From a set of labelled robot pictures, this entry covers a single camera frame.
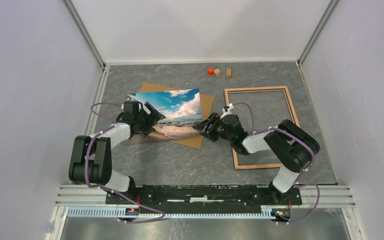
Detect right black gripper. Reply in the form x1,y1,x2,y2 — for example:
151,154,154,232
192,112,234,143

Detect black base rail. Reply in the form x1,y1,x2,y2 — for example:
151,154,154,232
105,184,303,215

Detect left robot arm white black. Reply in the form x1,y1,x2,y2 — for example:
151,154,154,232
68,100,166,204

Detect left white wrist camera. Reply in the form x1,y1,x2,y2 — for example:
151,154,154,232
122,100,135,114

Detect red small cube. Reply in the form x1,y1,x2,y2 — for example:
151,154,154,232
207,68,214,76

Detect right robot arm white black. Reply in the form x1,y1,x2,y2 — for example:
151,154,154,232
193,112,321,204

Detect beach landscape photo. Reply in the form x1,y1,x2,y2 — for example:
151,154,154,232
123,88,202,144

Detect tan wooden cube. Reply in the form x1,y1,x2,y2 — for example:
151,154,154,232
213,68,221,77

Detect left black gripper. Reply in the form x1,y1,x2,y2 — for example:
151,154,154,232
135,102,166,137

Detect brown cardboard backing board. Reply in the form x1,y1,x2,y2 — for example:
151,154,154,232
139,82,215,149

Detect wooden picture frame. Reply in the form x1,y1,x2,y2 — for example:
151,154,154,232
224,86,300,171

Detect white cable duct strip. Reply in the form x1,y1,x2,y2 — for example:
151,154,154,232
67,206,275,220

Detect tan wooden block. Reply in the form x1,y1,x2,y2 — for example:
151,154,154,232
226,68,232,79

